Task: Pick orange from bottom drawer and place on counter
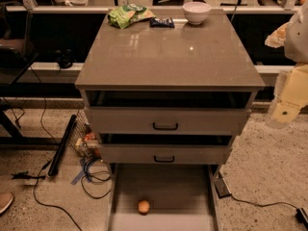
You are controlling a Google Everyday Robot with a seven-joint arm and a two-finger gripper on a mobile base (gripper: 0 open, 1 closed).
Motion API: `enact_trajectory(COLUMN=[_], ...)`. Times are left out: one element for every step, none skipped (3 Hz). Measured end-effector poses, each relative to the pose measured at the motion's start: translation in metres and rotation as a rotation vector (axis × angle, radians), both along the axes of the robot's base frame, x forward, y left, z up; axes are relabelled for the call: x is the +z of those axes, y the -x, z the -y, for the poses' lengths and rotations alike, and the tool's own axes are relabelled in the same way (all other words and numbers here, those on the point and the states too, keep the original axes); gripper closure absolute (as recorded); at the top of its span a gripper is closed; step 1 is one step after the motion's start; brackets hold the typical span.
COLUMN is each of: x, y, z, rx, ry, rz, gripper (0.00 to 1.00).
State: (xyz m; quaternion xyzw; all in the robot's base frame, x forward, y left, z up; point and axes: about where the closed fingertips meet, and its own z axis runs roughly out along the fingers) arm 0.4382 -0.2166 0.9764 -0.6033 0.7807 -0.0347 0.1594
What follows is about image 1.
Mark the black plug block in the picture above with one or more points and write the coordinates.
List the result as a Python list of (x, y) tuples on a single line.
[(302, 217)]

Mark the open bottom drawer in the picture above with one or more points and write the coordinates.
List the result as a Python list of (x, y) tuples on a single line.
[(181, 198)]

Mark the black bar on floor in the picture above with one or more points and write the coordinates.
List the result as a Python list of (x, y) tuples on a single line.
[(54, 167)]

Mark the brown shoe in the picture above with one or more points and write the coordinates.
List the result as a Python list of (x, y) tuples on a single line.
[(6, 199)]

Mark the white bowl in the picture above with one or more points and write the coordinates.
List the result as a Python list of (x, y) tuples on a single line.
[(196, 12)]

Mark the middle drawer with handle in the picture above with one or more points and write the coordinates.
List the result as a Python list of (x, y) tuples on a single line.
[(165, 154)]

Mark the dark chair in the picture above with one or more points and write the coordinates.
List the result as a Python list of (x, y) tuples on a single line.
[(16, 54)]

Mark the dark blue snack packet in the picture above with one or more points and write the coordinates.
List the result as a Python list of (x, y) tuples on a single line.
[(163, 23)]

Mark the black headphones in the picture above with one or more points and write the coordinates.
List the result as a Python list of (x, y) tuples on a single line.
[(65, 59)]

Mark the top drawer with handle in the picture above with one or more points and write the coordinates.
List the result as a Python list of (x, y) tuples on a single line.
[(166, 121)]

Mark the orange fruit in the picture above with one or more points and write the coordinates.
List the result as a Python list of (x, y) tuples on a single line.
[(143, 207)]

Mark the wire basket with items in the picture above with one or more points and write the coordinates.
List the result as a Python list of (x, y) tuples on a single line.
[(82, 140)]

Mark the drawer with handle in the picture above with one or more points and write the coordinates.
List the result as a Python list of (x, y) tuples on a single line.
[(165, 154), (166, 121)]

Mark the green snack bag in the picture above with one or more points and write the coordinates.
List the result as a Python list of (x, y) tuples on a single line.
[(122, 17)]

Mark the grey drawer cabinet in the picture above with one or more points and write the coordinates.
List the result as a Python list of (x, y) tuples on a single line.
[(186, 67)]

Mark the black power adapter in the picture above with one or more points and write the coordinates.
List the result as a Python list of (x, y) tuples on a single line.
[(222, 188)]

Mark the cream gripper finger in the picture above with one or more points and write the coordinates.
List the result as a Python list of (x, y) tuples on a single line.
[(277, 38), (290, 96)]

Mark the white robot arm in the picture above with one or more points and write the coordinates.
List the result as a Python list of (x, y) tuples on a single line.
[(296, 41)]

